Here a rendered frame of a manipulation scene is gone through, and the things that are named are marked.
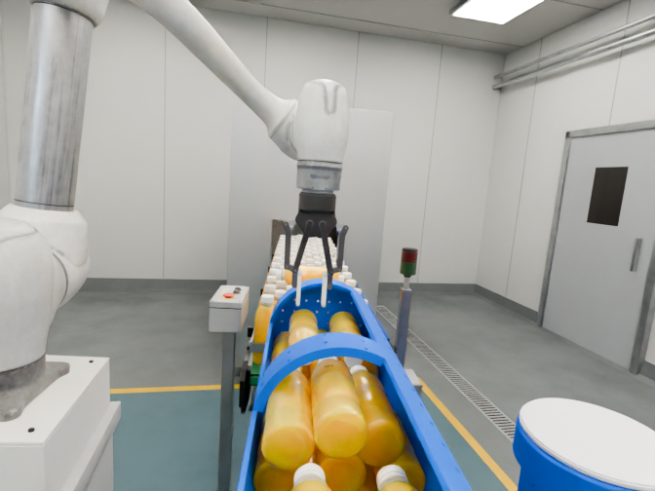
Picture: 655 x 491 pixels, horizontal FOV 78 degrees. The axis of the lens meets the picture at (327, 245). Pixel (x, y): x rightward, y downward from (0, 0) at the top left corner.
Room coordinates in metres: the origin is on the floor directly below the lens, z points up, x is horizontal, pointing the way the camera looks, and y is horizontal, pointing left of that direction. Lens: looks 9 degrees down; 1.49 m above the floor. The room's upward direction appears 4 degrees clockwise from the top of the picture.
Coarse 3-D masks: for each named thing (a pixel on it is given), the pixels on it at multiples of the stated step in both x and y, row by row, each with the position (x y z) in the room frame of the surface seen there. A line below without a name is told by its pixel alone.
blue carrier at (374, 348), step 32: (320, 288) 1.06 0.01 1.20; (352, 288) 1.05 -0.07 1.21; (288, 320) 1.06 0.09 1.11; (320, 320) 1.06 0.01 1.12; (288, 352) 0.64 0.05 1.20; (320, 352) 0.60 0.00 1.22; (352, 352) 0.61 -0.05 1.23; (384, 352) 0.65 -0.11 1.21; (384, 384) 0.84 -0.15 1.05; (256, 416) 0.63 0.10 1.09; (416, 416) 0.46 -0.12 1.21; (256, 448) 0.60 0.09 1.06; (416, 448) 0.61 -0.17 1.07; (448, 448) 0.46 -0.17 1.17; (448, 480) 0.35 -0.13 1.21
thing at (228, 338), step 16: (224, 336) 1.30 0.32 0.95; (224, 352) 1.30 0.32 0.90; (224, 368) 1.30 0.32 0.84; (224, 384) 1.30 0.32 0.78; (224, 400) 1.30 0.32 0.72; (224, 416) 1.30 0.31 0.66; (224, 432) 1.30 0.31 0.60; (224, 448) 1.30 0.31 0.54; (224, 464) 1.30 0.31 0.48; (224, 480) 1.30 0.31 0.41
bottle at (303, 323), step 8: (296, 312) 1.01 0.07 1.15; (304, 312) 1.00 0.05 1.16; (312, 312) 1.03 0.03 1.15; (296, 320) 0.95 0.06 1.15; (304, 320) 0.94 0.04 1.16; (312, 320) 0.96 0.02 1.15; (296, 328) 0.89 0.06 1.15; (304, 328) 0.88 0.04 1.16; (312, 328) 0.90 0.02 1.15; (296, 336) 0.86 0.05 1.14; (304, 336) 0.86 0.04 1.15; (288, 344) 0.88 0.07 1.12
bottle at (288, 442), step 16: (288, 384) 0.61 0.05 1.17; (304, 384) 0.62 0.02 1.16; (272, 400) 0.57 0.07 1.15; (288, 400) 0.56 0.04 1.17; (304, 400) 0.57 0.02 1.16; (272, 416) 0.53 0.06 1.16; (288, 416) 0.52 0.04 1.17; (304, 416) 0.53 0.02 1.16; (272, 432) 0.50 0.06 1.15; (288, 432) 0.50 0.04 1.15; (304, 432) 0.50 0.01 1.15; (272, 448) 0.50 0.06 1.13; (288, 448) 0.51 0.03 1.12; (304, 448) 0.50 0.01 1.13; (272, 464) 0.50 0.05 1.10; (288, 464) 0.50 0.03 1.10; (304, 464) 0.51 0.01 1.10
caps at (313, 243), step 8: (280, 240) 2.54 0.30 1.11; (296, 240) 2.55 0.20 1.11; (312, 240) 2.62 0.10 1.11; (320, 240) 2.58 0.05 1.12; (328, 240) 2.69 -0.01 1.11; (280, 248) 2.14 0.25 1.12; (312, 248) 2.23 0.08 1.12; (320, 248) 2.29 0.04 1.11; (304, 256) 1.97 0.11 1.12; (320, 256) 2.04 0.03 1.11; (272, 264) 1.75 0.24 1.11; (280, 264) 1.76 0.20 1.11; (304, 264) 1.83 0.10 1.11; (312, 264) 1.79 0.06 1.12; (320, 264) 1.83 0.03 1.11; (272, 272) 1.62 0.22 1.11; (344, 272) 1.67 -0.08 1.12; (272, 280) 1.49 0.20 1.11; (352, 280) 1.54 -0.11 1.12
